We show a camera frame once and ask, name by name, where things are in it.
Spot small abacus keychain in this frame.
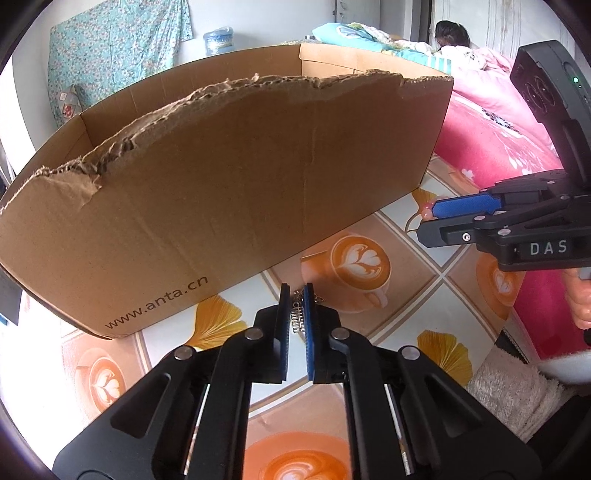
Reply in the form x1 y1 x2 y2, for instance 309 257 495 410
288 286 320 334

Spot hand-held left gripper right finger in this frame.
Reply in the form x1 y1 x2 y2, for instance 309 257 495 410
304 282 541 480

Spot brown cardboard box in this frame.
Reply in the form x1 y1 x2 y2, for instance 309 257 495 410
0 41 455 341

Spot person's right hand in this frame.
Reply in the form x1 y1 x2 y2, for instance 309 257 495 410
563 270 591 330

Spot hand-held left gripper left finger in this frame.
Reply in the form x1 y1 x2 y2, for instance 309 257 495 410
52 282 291 480

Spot pink bead bracelet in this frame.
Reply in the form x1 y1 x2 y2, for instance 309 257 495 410
406 199 439 232

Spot blue patterned bedding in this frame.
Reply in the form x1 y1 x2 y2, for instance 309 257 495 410
311 22 444 58

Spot white wardrobe doors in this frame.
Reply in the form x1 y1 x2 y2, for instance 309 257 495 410
434 0 555 49

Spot large water bottle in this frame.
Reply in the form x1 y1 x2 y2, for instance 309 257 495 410
203 25 235 56

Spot patterned cushion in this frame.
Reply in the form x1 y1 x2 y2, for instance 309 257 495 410
58 85 84 121

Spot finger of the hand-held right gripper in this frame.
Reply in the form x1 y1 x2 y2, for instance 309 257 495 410
416 215 504 248
434 193 502 219

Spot floral hanging cloth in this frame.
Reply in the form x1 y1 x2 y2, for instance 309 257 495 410
48 0 192 127

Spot white fluffy garment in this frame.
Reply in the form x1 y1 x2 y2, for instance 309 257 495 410
466 346 580 441

